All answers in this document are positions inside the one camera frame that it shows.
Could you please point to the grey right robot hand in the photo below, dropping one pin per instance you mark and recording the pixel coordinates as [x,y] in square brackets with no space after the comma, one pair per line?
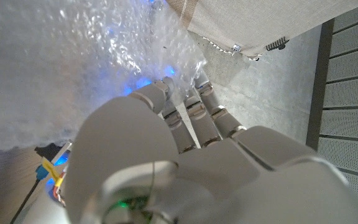
[56,174]

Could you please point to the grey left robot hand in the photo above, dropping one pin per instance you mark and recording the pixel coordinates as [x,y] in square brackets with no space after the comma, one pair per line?
[228,180]

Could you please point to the clear bubble wrap sheet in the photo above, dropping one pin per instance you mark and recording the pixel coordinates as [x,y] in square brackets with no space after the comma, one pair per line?
[57,62]

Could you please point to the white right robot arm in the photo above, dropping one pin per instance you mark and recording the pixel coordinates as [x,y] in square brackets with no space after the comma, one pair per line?
[45,211]

